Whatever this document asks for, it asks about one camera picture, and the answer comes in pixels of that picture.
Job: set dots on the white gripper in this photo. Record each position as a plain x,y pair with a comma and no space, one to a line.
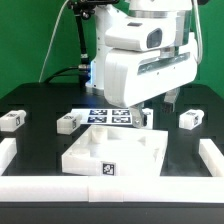
133,77

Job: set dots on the white square tabletop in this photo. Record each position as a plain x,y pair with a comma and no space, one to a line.
116,151

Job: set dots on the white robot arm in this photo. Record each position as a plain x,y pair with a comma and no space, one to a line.
152,49

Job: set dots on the tag marker sheet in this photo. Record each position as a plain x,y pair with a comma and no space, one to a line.
104,116

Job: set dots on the white U-shaped fence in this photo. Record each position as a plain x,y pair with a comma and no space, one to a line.
111,189

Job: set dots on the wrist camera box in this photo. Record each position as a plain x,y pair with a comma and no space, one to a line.
134,36

